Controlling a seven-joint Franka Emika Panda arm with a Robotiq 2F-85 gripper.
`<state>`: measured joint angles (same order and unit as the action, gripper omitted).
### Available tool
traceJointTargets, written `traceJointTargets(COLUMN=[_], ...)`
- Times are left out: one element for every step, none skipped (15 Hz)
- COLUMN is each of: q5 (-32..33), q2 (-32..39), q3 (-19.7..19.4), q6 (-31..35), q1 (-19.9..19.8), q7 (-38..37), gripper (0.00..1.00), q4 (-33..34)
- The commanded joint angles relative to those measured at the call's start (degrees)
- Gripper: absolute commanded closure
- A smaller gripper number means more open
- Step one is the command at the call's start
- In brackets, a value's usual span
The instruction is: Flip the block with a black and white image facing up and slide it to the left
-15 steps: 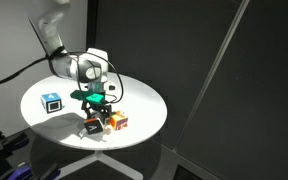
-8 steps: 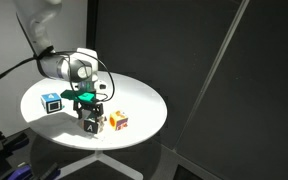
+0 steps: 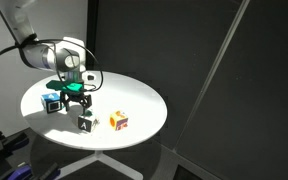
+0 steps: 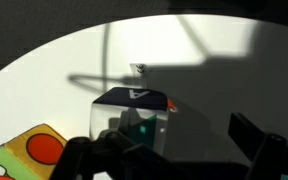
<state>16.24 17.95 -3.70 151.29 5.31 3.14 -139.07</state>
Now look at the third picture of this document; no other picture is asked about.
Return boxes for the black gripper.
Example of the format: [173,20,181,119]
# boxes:
[59,78,94,118]

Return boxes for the black white letter A block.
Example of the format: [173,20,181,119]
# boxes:
[77,111,101,134]

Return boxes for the blue block with white square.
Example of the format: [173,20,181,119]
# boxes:
[40,92,64,115]

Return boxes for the orange colourful picture block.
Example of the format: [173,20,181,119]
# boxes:
[108,110,129,132]

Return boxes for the white table base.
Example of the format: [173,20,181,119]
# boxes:
[55,150,144,180]

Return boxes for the dark partition panel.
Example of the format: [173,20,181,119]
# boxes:
[176,0,288,180]
[93,0,243,150]

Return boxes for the grey metal partition strip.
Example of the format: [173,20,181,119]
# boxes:
[172,0,252,153]

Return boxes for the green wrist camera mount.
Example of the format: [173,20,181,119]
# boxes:
[45,79,85,94]

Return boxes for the black vertical post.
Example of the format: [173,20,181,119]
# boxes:
[85,0,100,71]

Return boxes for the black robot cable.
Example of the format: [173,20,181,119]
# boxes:
[0,33,104,93]

